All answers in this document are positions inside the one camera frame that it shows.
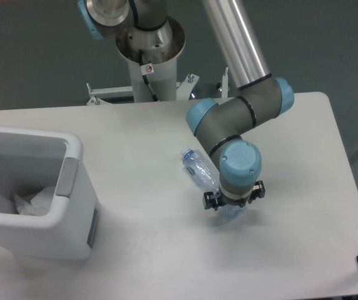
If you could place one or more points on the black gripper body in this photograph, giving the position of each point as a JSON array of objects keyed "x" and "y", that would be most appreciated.
[{"x": 229, "y": 198}]

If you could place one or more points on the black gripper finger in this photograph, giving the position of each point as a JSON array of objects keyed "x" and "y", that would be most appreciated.
[
  {"x": 212, "y": 200},
  {"x": 258, "y": 191}
]

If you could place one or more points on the clear plastic water bottle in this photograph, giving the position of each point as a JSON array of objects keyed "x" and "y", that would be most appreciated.
[{"x": 205, "y": 174}]

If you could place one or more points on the clear plastic wrapper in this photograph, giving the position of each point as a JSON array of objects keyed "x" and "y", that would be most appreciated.
[{"x": 37, "y": 204}]

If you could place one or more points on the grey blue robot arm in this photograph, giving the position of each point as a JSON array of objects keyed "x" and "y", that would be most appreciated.
[{"x": 217, "y": 127}]

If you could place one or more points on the white trash can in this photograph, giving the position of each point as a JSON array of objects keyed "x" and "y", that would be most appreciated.
[{"x": 30, "y": 160}]

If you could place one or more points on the white metal base frame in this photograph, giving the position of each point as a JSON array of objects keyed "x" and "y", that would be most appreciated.
[{"x": 185, "y": 91}]

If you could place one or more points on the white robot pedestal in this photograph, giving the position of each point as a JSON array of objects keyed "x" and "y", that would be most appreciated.
[{"x": 152, "y": 60}]

